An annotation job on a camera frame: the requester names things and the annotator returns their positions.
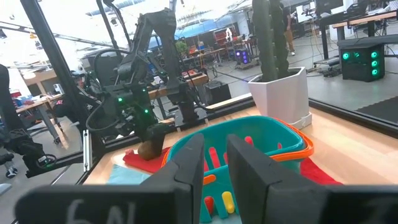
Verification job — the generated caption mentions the silver metal bracket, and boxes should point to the silver metal bracket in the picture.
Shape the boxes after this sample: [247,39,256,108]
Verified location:
[81,129,93,172]

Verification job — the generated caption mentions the black computer green lights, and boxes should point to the black computer green lights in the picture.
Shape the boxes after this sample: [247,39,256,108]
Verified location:
[338,42,386,83]

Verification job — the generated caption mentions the person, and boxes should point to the person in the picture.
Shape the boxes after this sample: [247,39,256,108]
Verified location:
[279,2,297,57]

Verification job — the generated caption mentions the black aluminium table frame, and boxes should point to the black aluminium table frame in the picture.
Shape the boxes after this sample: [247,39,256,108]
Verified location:
[18,0,398,180]

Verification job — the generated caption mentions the white angular plant pot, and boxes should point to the white angular plant pot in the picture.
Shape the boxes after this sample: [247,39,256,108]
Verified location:
[247,66,313,130]

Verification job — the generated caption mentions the tall green cactus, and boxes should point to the tall green cactus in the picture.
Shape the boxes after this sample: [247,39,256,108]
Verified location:
[251,0,290,83]

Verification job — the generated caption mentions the red cloth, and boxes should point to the red cloth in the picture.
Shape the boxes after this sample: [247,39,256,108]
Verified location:
[122,146,343,187]

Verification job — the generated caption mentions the light blue cloth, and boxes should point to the light blue cloth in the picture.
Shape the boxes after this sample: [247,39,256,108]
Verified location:
[106,172,244,224]

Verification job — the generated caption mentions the black monitor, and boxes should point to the black monitor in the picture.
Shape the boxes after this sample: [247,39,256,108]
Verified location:
[314,0,345,14]

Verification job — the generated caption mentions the wooden top desk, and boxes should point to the wooden top desk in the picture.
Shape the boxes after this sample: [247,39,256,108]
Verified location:
[319,9,398,60]
[14,93,65,144]
[146,73,210,101]

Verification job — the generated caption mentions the brown toy kiwi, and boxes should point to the brown toy kiwi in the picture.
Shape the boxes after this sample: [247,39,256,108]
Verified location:
[137,139,165,162]

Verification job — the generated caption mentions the teal basket with orange handle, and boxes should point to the teal basket with orange handle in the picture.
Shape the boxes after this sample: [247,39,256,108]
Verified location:
[160,115,315,223]

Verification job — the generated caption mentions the black floor mat orange stripes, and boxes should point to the black floor mat orange stripes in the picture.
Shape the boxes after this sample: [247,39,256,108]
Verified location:
[355,95,398,124]

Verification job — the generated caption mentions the black computer purple lights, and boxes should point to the black computer purple lights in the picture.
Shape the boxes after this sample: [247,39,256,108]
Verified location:
[234,49,250,65]

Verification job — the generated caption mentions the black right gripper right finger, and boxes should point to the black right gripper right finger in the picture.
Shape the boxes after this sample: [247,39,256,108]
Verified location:
[226,133,398,224]

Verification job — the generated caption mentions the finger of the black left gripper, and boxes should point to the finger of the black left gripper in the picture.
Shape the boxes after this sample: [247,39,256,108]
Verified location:
[148,123,171,157]

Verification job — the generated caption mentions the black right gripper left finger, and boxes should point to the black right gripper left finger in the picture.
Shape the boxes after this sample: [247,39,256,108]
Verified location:
[14,133,205,224]

